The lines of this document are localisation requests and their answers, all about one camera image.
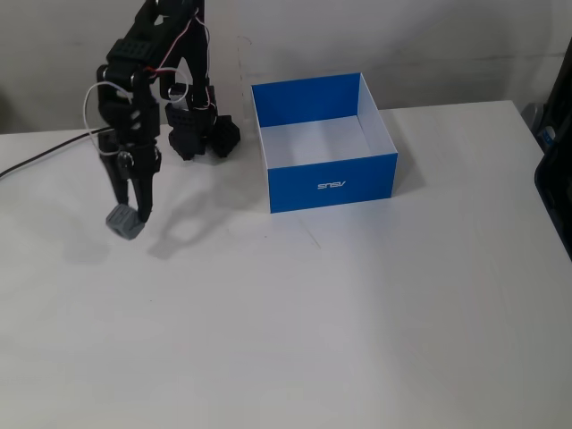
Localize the white red servo wire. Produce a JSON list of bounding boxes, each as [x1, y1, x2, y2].
[[84, 81, 135, 156]]

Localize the black plastic tray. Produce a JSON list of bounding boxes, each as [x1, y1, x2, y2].
[[531, 149, 572, 264]]

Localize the blue and white cardboard box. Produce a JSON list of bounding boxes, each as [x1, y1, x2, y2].
[[250, 72, 399, 215]]

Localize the gray block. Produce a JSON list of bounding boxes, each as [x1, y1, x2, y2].
[[105, 204, 147, 241]]

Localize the black table clamp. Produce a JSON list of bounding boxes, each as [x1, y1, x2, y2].
[[209, 114, 243, 160]]

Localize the gray and blue object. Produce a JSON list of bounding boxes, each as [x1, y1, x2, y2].
[[520, 102, 558, 148]]

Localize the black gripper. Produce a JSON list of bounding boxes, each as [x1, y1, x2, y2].
[[96, 64, 163, 224]]

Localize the black power cable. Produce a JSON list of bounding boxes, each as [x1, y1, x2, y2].
[[0, 126, 113, 179]]

